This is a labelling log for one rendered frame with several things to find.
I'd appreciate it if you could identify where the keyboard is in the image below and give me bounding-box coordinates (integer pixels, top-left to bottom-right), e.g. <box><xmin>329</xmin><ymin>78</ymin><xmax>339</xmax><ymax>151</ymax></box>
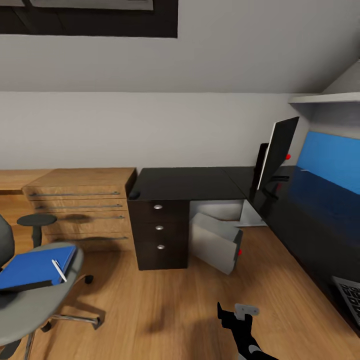
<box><xmin>331</xmin><ymin>276</ymin><xmax>360</xmax><ymax>326</ymax></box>

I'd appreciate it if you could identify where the swivel chair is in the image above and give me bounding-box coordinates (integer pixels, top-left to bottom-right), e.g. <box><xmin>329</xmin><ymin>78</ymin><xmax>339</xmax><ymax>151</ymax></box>
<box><xmin>0</xmin><ymin>213</ymin><xmax>101</xmax><ymax>360</ymax></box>

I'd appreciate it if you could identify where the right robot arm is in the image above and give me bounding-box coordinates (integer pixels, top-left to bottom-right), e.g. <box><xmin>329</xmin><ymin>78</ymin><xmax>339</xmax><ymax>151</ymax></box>
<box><xmin>217</xmin><ymin>302</ymin><xmax>278</xmax><ymax>360</ymax></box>

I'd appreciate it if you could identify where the folder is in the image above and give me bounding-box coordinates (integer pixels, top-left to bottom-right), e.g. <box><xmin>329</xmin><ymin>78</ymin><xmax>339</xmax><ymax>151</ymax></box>
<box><xmin>0</xmin><ymin>246</ymin><xmax>76</xmax><ymax>296</ymax></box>

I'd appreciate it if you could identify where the pen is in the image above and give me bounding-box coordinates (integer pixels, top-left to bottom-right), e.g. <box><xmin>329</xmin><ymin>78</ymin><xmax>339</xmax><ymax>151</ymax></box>
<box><xmin>52</xmin><ymin>260</ymin><xmax>67</xmax><ymax>280</ymax></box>

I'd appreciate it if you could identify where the desktop computer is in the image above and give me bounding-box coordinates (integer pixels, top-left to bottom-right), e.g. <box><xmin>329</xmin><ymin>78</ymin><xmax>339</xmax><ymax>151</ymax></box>
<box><xmin>188</xmin><ymin>212</ymin><xmax>243</xmax><ymax>275</ymax></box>

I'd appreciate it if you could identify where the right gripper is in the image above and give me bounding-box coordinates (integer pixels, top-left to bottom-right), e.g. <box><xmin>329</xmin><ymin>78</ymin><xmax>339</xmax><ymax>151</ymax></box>
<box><xmin>217</xmin><ymin>302</ymin><xmax>253</xmax><ymax>339</ymax></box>

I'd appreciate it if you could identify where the mouse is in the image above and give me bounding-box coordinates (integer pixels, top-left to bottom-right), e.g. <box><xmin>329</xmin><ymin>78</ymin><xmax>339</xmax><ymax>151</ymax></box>
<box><xmin>129</xmin><ymin>190</ymin><xmax>140</xmax><ymax>199</ymax></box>

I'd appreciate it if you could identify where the monitor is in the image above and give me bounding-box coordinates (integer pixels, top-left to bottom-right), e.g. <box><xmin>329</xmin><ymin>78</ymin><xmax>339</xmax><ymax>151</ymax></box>
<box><xmin>253</xmin><ymin>116</ymin><xmax>300</xmax><ymax>200</ymax></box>

